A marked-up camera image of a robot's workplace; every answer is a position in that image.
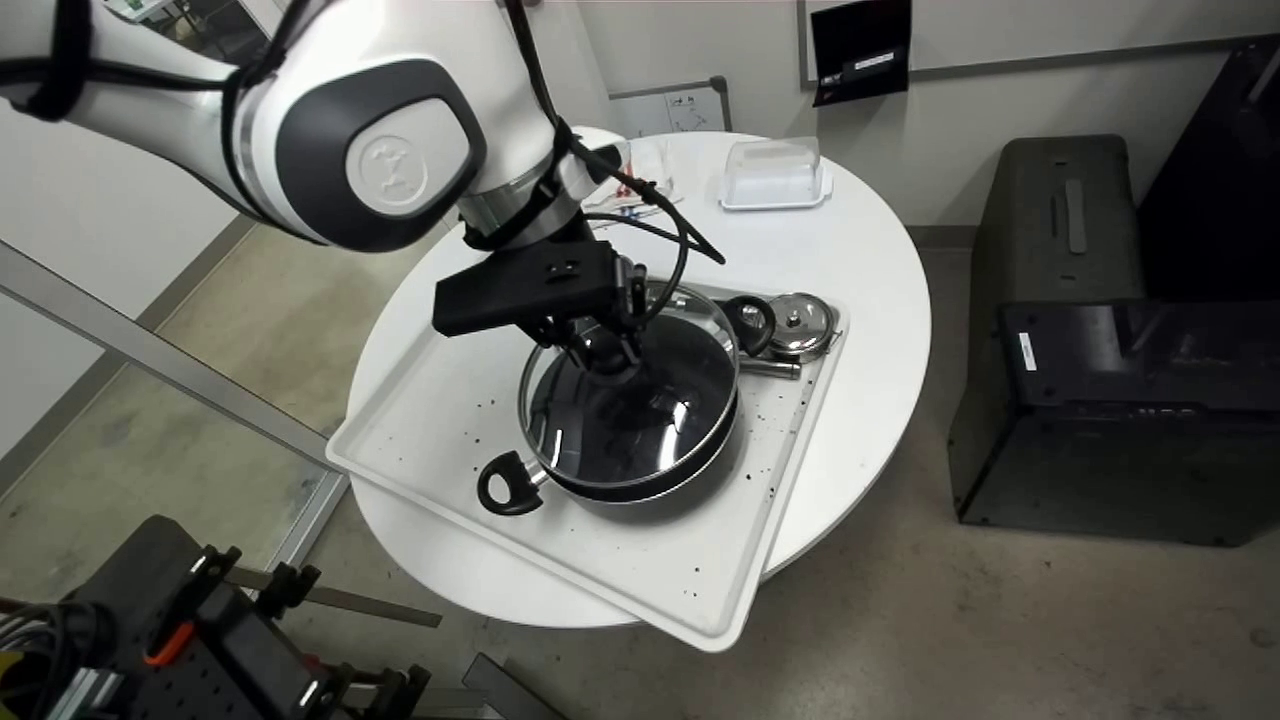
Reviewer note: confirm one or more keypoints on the small leaning whiteboard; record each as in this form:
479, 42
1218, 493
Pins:
671, 108

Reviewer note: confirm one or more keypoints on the black equipment case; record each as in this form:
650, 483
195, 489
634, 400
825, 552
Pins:
1064, 440

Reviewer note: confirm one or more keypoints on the black cooking pot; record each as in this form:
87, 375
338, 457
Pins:
652, 493

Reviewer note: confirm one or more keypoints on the black wall sign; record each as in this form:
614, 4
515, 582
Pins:
862, 45

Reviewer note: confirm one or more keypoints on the aluminium frame beam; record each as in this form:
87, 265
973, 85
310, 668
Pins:
174, 362

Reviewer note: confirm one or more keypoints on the wall whiteboard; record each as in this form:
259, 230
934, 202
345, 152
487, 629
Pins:
1064, 25

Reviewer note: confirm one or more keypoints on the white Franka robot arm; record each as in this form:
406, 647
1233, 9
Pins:
201, 123

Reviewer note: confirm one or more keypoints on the white plastic tray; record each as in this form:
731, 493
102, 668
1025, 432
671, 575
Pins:
642, 561

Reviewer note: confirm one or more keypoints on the black tool cart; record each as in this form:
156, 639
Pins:
145, 587

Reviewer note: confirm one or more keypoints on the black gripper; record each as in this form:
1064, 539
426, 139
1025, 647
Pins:
533, 286

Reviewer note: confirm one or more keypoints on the glass lid with black knob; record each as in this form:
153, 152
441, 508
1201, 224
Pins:
626, 427

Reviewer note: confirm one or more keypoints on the clear plastic container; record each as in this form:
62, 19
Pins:
773, 176

